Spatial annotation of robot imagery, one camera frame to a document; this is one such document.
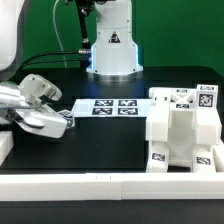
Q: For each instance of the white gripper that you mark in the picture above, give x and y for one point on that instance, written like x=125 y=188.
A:
x=36 y=118

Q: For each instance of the white chair seat piece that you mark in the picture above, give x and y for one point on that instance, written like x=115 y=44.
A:
x=181 y=140

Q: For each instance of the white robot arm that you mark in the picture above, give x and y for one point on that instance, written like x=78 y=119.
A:
x=13 y=14

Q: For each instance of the white flat back plate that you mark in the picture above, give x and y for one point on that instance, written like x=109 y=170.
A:
x=111 y=107

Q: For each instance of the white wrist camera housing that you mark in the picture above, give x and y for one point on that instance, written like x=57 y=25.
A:
x=35 y=86

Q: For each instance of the white left fence rail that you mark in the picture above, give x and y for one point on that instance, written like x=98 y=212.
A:
x=6 y=144

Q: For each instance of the white fence rail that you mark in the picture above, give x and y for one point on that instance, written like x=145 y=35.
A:
x=6 y=144
x=97 y=186

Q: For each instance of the white front fence rail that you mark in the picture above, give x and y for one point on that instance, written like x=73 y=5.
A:
x=97 y=186

